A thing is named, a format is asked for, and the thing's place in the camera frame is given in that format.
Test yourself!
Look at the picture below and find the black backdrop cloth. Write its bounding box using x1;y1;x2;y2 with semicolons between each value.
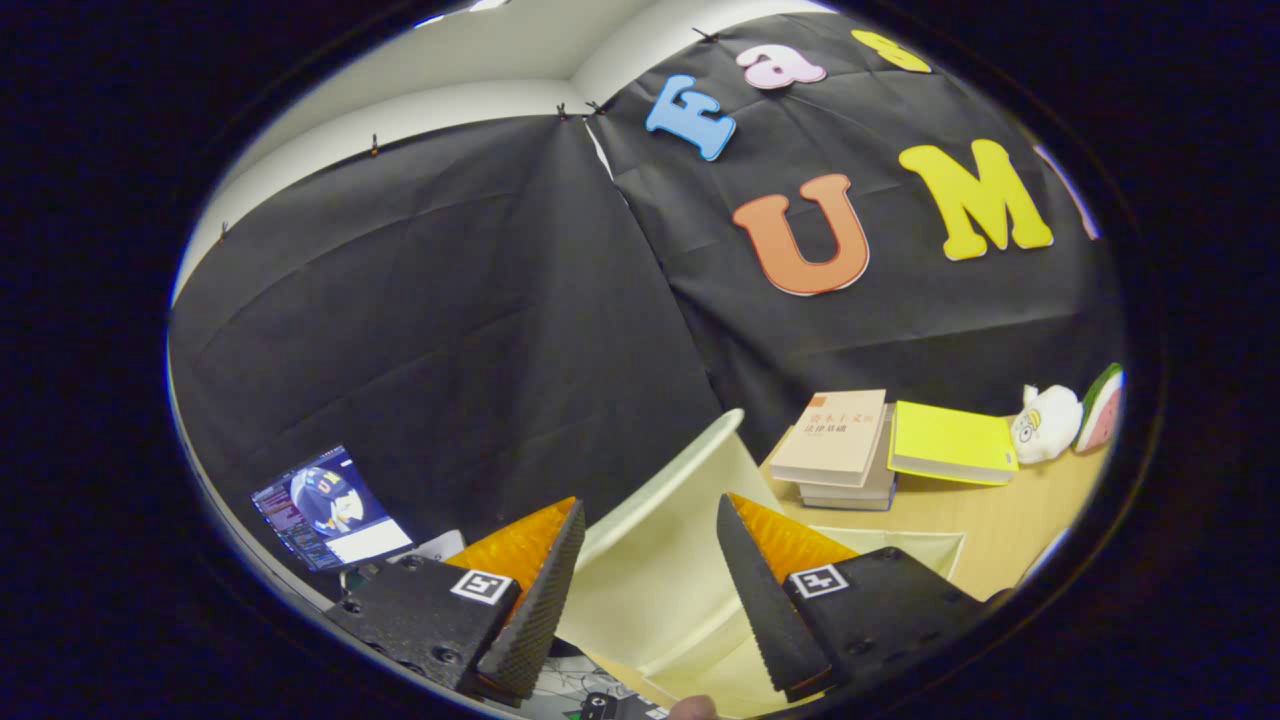
168;10;1129;581

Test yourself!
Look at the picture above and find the white plush toy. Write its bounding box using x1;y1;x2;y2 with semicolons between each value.
1010;384;1084;465

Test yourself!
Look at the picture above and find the watermelon slice plush toy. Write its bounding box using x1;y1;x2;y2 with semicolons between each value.
1073;363;1126;455

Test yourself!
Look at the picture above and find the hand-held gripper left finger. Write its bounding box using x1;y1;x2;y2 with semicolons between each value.
322;496;587;706

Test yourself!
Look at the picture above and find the yellow book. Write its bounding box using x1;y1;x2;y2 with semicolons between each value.
887;401;1020;487

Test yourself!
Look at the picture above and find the pale green fabric storage box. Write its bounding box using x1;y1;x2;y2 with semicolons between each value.
555;408;969;719

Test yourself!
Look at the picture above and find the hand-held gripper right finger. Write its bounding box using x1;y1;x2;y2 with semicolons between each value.
715;492;1011;703

